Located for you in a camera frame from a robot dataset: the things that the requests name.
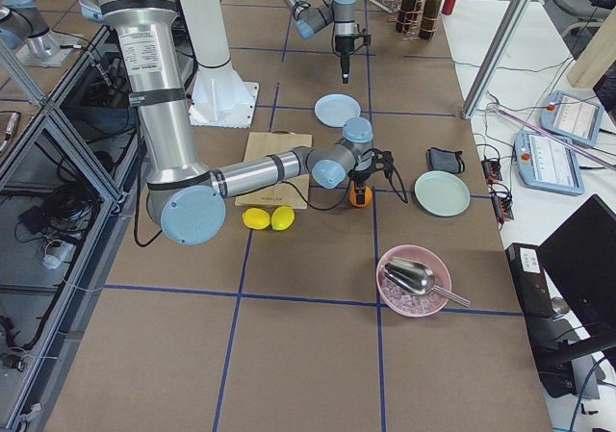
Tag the light blue plate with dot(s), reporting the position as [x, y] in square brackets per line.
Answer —
[334, 110]

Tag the copper wire bottle rack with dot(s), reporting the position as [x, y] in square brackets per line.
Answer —
[416, 19]

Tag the pink bowl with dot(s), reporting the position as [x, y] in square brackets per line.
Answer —
[403, 302]

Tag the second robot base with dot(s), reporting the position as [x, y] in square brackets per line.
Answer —
[25, 31]

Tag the teach pendant far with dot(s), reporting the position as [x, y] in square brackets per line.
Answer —
[572, 117]

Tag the teach pendant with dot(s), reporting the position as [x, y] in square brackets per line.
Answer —
[572, 117]
[548, 163]

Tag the black monitor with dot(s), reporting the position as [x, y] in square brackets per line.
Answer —
[579, 257]

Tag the black computer box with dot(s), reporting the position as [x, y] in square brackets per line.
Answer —
[561, 357]

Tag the teach pendant near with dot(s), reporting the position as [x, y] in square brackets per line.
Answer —
[548, 163]

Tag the dark wine bottle front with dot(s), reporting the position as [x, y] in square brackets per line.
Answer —
[429, 17]

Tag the metal scoop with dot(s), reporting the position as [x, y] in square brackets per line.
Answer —
[418, 279]

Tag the orange black adapter box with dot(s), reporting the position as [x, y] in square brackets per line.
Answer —
[492, 170]

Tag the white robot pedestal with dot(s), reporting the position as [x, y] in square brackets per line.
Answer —
[219, 96]

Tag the yellow lemon left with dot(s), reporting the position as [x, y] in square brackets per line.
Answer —
[256, 218]

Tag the orange fruit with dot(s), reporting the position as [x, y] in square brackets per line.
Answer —
[368, 198]

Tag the dark grey folded cloth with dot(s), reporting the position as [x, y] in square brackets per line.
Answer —
[445, 160]

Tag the pink rod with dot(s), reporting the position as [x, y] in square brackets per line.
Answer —
[499, 110]

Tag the aluminium frame post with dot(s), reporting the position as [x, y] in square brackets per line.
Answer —
[508, 25]

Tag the dark wine bottle back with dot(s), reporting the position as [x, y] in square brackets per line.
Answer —
[405, 10]

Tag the dark wine bottle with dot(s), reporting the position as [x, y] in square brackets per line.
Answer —
[405, 10]
[429, 17]

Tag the yellow lemon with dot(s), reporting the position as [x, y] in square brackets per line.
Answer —
[282, 218]
[256, 218]

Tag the yellow lemon right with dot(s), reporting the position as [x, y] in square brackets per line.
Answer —
[282, 218]

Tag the green plate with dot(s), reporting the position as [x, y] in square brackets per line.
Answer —
[442, 193]

